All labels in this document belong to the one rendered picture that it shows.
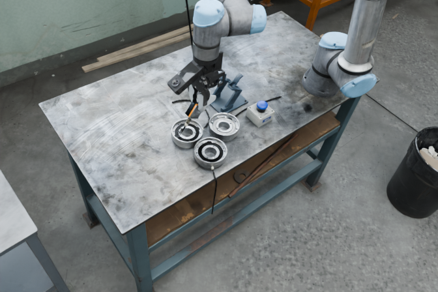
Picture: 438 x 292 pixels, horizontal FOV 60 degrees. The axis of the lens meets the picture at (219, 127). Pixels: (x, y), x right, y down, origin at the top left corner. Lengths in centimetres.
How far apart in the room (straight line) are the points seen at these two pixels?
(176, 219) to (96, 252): 68
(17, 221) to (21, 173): 100
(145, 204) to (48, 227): 102
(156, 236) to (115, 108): 47
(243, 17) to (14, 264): 134
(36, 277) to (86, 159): 66
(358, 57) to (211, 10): 54
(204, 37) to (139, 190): 49
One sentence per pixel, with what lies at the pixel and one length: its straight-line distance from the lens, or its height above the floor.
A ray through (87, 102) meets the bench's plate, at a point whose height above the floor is 80.
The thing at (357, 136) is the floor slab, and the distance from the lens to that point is 263.
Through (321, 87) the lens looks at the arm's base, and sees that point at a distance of 152.
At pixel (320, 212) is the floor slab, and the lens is 219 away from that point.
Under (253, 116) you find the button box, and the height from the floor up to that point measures 83.
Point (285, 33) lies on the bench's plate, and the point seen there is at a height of 80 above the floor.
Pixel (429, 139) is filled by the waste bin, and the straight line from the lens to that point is 231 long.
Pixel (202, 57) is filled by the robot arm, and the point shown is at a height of 115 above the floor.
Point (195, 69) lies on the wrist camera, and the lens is 109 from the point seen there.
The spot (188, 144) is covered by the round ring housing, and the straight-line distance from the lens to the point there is 124.
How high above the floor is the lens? 179
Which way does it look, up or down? 48 degrees down
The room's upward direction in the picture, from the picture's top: 8 degrees clockwise
